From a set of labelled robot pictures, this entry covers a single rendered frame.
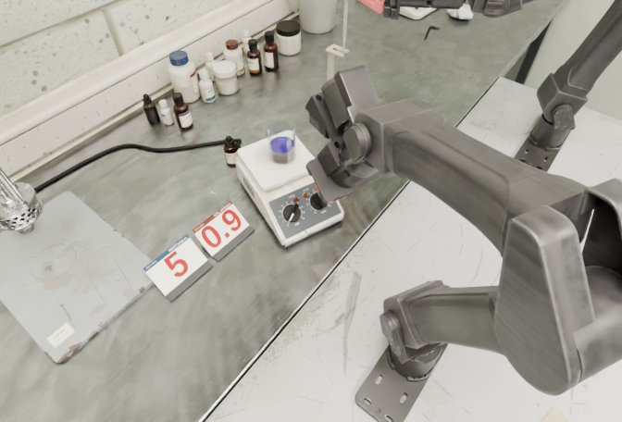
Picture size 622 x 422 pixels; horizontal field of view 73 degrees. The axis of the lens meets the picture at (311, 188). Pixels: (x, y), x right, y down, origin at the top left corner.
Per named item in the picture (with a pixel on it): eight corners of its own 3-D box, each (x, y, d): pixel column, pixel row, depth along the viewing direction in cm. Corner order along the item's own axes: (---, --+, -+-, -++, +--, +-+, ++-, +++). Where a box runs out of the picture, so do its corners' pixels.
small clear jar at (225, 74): (222, 80, 110) (217, 58, 105) (242, 84, 109) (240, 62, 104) (212, 93, 106) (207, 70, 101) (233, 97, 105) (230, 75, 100)
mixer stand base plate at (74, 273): (166, 273, 72) (164, 270, 71) (57, 367, 62) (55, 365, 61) (69, 192, 85) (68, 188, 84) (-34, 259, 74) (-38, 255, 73)
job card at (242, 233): (255, 230, 78) (253, 217, 75) (217, 262, 74) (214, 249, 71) (232, 213, 81) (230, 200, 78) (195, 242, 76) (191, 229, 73)
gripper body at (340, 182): (303, 166, 62) (317, 149, 55) (360, 142, 65) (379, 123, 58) (322, 204, 61) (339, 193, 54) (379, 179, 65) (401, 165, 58)
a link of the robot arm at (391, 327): (379, 308, 54) (404, 349, 50) (438, 283, 56) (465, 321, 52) (374, 328, 58) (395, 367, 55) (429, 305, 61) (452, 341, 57)
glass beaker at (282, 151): (282, 144, 82) (280, 111, 75) (303, 157, 79) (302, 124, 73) (259, 160, 79) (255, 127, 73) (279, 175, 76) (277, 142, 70)
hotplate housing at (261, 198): (344, 221, 80) (347, 194, 74) (283, 252, 75) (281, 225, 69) (288, 152, 92) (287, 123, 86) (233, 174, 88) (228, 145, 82)
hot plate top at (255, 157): (321, 168, 78) (321, 165, 77) (263, 193, 74) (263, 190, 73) (291, 131, 85) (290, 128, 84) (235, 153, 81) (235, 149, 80)
